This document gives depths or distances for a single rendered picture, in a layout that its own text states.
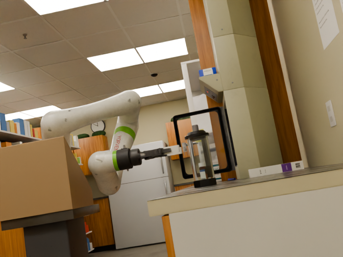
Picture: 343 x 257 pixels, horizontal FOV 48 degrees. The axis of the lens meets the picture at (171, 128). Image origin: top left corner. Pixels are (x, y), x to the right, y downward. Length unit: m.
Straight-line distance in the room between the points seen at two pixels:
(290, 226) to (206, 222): 0.20
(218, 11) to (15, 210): 1.42
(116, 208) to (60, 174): 5.51
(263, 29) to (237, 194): 1.73
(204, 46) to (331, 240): 1.75
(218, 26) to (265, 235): 1.41
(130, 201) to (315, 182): 6.19
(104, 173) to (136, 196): 5.34
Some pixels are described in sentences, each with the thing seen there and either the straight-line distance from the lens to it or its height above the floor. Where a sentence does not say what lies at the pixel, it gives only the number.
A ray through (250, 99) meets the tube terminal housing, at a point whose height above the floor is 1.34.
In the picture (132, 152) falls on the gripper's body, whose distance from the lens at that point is 1.68.
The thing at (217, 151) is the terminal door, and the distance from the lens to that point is 2.32.
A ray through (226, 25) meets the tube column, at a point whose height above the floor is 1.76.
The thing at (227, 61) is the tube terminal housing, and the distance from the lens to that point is 2.09.
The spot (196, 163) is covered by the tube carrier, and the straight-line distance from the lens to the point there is 1.63.
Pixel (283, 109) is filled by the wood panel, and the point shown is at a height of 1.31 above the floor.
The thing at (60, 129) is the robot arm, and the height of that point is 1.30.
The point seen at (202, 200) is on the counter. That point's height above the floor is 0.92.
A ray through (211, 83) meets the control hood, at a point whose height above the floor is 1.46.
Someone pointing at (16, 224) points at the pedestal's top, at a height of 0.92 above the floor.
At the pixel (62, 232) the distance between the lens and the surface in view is 1.74.
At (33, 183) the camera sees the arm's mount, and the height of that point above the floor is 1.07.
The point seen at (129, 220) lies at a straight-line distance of 7.09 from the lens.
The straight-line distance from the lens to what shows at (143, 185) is 7.01.
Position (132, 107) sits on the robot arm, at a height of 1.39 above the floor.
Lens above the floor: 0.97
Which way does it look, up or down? 8 degrees up
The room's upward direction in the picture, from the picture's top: 10 degrees counter-clockwise
